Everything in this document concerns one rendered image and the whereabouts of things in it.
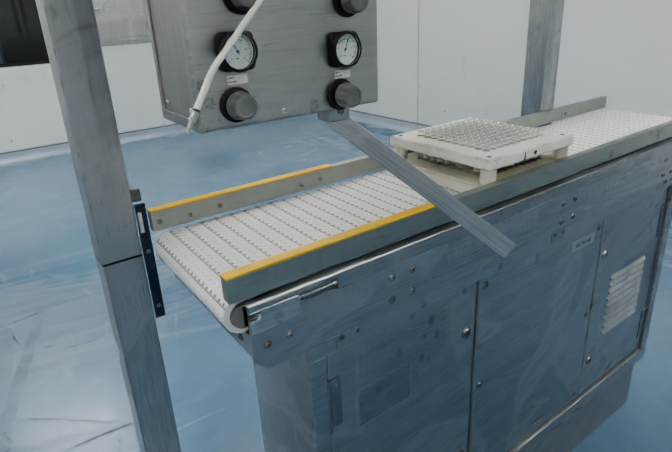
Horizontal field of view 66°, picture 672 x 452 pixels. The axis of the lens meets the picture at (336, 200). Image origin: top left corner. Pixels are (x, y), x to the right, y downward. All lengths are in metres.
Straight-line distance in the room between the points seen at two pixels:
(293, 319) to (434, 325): 0.36
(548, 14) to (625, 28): 2.61
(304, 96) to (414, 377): 0.60
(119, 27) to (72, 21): 4.92
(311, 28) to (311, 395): 0.53
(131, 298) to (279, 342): 0.30
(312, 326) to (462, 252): 0.29
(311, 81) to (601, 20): 3.63
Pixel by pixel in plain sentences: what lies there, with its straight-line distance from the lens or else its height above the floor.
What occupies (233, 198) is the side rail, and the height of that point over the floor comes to 0.94.
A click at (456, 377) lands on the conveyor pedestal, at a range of 1.09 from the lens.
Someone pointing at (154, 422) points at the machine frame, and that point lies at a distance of 1.03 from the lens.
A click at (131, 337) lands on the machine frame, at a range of 0.92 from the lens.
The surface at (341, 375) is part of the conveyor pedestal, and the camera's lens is 0.85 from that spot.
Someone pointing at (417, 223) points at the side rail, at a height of 0.93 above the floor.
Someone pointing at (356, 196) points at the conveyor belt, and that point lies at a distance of 0.91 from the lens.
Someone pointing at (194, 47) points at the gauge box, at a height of 1.20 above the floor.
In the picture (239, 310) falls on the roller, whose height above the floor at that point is 0.90.
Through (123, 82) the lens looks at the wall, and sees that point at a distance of 5.76.
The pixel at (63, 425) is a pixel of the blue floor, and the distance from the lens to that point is 2.02.
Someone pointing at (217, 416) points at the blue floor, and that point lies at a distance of 1.86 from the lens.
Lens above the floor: 1.23
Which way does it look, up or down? 21 degrees down
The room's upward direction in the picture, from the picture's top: 3 degrees counter-clockwise
